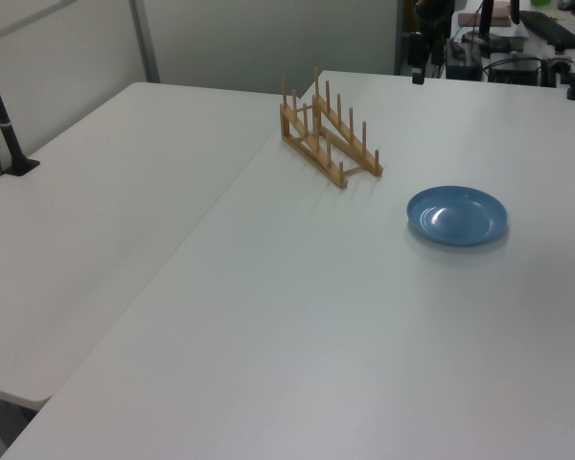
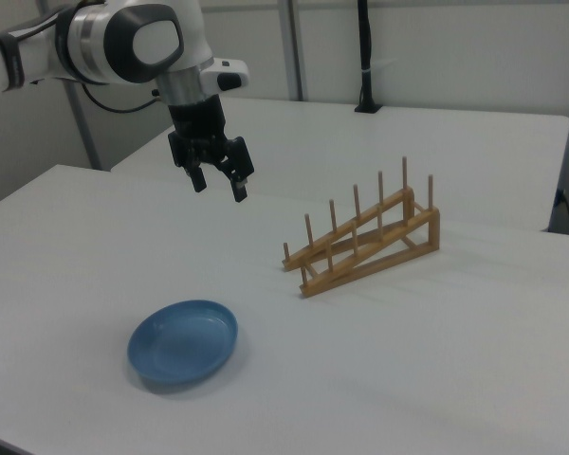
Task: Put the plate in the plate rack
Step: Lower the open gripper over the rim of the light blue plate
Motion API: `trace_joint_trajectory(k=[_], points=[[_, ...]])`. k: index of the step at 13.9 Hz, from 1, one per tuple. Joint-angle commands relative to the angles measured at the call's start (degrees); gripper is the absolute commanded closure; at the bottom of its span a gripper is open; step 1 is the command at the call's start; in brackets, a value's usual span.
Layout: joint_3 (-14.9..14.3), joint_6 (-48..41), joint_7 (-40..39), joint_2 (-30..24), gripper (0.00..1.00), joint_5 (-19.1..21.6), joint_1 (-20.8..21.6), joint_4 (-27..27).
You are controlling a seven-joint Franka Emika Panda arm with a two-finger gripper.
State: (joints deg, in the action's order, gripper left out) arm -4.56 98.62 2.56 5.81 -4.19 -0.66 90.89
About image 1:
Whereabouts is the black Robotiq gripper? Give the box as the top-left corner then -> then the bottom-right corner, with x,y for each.
408,0 -> 455,85

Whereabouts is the blue plastic plate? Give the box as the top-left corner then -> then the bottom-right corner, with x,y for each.
405,185 -> 510,248

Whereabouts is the wooden plate rack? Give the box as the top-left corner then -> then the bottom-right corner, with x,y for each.
280,66 -> 384,191

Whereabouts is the black electronics box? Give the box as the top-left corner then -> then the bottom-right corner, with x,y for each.
446,37 -> 484,81

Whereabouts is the black monitor stand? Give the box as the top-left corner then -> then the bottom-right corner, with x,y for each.
461,0 -> 512,47

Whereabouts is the pink cardboard box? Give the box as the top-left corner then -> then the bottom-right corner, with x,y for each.
457,0 -> 513,28

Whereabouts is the black flat device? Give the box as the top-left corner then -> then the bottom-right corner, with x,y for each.
487,56 -> 543,86

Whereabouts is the black computer keyboard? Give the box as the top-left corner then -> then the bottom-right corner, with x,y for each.
519,10 -> 575,50

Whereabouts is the grey aluminium partition post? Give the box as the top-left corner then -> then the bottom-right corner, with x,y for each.
393,0 -> 406,76

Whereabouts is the black camera stand white band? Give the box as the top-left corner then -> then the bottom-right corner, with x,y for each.
0,37 -> 42,178

